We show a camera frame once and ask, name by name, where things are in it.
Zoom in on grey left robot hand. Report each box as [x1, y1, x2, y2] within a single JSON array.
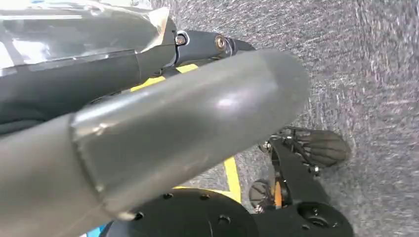
[[0, 1, 310, 237]]

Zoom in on yellow floor tape square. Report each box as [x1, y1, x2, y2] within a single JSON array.
[[130, 64, 242, 203]]

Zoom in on robot's own black leg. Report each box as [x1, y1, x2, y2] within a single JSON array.
[[99, 126, 355, 237]]

